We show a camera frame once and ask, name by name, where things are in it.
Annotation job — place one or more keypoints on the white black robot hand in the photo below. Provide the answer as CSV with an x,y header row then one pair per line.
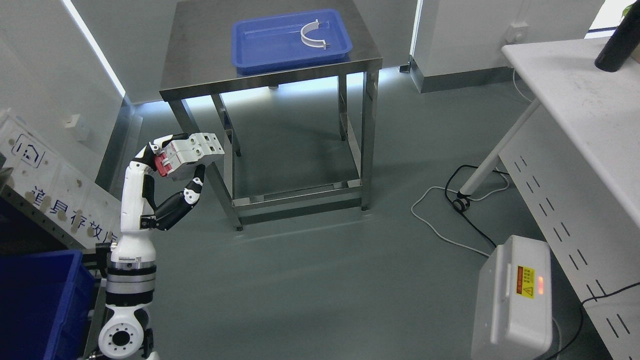
x,y
139,214

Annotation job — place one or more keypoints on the white circuit breaker red switches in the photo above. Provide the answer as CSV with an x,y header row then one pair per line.
x,y
178,156

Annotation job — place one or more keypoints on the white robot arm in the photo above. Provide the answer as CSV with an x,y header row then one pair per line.
x,y
129,291

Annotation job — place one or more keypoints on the white sign panel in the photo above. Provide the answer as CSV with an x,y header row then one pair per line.
x,y
51,193

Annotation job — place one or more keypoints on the blue bin left upper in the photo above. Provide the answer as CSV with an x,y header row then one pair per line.
x,y
44,305

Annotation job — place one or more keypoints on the stainless steel table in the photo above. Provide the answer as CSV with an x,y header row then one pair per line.
x,y
297,141

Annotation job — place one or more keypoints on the blue plastic tray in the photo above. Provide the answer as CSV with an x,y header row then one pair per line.
x,y
272,43

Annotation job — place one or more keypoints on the white semicircular pipe clamp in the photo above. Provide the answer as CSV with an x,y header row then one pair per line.
x,y
313,41

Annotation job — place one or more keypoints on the white desk leg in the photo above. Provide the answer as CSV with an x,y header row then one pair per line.
x,y
462,199

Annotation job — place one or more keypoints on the white box with warning label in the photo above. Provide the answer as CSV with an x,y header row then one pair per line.
x,y
514,309

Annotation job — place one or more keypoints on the white desk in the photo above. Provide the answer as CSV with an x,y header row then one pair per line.
x,y
575,162

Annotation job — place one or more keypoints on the black cylinder on desk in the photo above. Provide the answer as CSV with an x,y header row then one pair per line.
x,y
622,43

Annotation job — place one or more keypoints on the white wall box left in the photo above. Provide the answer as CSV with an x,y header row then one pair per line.
x,y
78,127

